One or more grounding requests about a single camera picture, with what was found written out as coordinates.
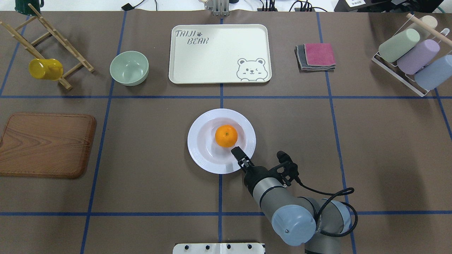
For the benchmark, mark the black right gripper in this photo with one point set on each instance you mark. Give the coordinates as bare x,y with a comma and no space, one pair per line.
255,175

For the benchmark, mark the orange fruit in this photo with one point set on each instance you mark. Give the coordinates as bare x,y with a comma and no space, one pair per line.
226,136

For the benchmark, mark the white round plate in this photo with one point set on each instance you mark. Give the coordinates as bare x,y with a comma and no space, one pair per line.
203,148

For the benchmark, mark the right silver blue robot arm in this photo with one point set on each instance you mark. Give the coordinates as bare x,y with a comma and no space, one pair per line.
316,224

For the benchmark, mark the cream bear tray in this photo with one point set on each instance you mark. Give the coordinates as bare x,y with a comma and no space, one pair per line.
219,53

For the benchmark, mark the grey cloth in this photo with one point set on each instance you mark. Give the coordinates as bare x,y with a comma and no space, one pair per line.
299,50

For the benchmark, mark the pink cloth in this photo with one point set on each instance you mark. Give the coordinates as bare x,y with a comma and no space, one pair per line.
319,54

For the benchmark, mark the green ceramic bowl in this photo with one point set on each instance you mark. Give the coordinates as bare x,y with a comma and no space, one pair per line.
130,68

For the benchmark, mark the purple cup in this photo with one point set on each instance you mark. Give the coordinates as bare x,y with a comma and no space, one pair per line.
418,56

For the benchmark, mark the green cup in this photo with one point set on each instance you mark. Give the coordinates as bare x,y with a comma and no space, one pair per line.
394,48

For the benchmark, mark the wooden cutting board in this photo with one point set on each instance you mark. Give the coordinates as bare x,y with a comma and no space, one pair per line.
47,145

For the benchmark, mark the blue cup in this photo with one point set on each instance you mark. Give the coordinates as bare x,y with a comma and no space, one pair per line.
435,73

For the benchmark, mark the yellow mug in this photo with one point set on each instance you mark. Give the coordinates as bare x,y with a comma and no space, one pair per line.
50,69

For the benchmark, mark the beige cup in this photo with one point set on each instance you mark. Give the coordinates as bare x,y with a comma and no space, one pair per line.
430,21

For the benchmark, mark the dark green mug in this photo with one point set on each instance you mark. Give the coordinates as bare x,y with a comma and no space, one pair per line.
22,6

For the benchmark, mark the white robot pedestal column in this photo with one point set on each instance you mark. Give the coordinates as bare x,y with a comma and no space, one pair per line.
220,248

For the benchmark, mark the aluminium frame post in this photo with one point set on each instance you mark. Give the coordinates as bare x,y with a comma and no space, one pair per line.
219,8

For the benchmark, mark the white wire cup rack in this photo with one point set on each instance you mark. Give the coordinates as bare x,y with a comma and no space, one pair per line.
440,35

